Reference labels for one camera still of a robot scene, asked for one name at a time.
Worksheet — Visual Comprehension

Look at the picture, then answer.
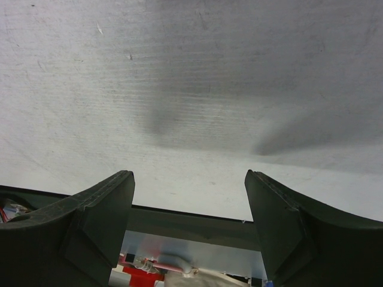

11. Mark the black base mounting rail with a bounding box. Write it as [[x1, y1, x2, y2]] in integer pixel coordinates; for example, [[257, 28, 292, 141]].
[[0, 184, 261, 252]]

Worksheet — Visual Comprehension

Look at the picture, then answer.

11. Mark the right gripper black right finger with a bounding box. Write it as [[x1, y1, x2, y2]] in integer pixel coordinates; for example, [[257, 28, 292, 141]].
[[245, 170, 382, 286]]

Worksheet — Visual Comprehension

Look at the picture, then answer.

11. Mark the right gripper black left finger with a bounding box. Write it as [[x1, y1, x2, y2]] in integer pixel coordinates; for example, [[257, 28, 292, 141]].
[[1, 170, 135, 286]]

